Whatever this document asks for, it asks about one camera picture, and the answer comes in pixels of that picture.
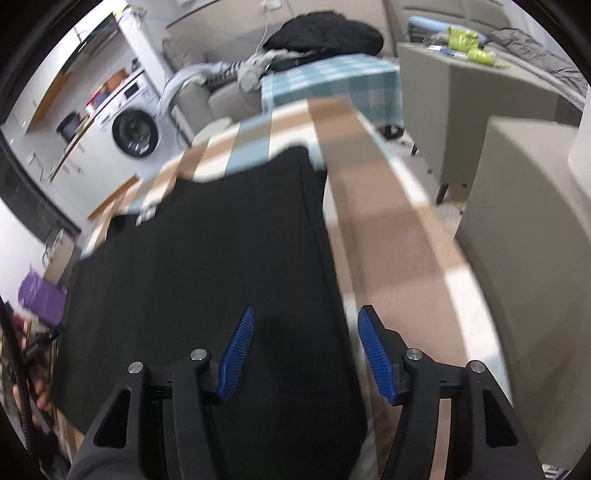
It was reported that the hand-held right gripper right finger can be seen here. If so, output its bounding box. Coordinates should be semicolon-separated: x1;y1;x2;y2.
357;305;548;480

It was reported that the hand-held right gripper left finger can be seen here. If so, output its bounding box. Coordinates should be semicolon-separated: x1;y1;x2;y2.
69;305;256;480

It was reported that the black knit sweater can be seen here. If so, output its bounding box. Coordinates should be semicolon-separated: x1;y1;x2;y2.
51;147;365;480

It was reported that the person's left hand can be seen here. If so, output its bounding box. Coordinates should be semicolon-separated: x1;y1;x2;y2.
14;378;54;412

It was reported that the purple storage bag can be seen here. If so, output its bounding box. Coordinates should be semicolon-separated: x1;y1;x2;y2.
18;271;65;330

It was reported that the brown blue checked tablecloth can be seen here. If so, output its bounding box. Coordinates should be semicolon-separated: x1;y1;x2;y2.
78;99;511;480

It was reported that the white counter cabinet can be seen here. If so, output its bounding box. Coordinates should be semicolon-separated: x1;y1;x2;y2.
46;115;141;220

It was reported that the beige low table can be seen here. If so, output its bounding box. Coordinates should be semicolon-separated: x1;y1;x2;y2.
455;115;591;467

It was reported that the black cooking pot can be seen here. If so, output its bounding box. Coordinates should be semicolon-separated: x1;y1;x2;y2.
56;112;81;141

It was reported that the white washing machine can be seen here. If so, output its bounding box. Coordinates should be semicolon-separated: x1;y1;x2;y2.
90;69;181;160

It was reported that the beige side cabinet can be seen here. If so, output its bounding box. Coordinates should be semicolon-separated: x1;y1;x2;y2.
397;41;573;204

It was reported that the teal checked tablecloth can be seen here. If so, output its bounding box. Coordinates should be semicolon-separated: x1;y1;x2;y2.
261;53;407;139

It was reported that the grey garment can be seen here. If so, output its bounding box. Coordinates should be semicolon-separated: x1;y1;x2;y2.
238;50;301;90

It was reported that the green toy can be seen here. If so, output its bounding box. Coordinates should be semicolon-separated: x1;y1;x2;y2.
445;25;495;65

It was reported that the black quilted jacket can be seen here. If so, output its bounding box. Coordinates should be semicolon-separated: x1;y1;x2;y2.
263;13;385;58

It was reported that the blue pillow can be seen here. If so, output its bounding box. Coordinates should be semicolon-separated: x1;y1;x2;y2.
409;16;451;33

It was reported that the grey padded jacket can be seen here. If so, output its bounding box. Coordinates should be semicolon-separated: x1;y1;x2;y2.
485;28;589;107

